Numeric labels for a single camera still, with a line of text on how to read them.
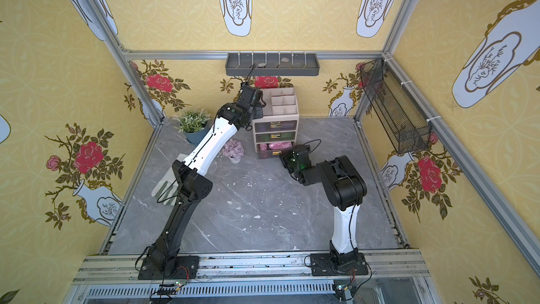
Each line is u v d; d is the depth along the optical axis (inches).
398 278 30.1
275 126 36.1
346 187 21.3
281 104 37.3
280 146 40.7
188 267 28.7
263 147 40.5
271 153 39.4
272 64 36.2
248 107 27.2
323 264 29.0
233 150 37.2
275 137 39.0
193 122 38.3
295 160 32.4
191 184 23.3
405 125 34.5
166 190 36.4
